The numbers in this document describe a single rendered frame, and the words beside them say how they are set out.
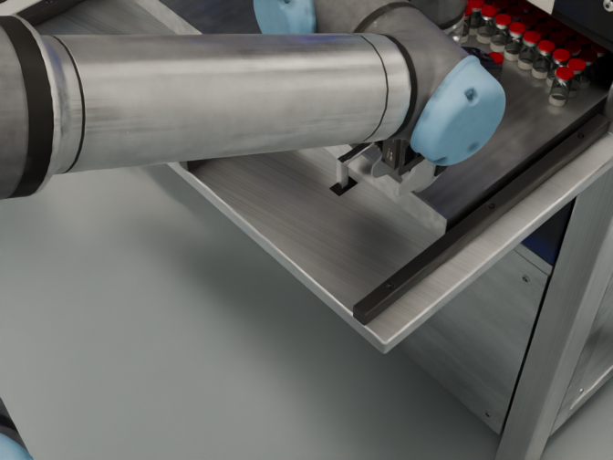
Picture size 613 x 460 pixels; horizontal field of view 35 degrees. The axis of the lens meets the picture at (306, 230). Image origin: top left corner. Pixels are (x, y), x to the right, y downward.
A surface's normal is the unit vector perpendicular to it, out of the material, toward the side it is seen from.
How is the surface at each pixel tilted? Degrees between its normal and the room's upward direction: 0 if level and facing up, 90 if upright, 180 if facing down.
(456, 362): 90
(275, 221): 0
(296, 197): 0
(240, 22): 0
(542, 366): 90
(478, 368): 90
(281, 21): 90
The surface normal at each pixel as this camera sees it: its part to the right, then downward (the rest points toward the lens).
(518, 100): -0.01, -0.63
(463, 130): 0.55, 0.65
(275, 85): 0.63, -0.04
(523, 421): -0.74, 0.53
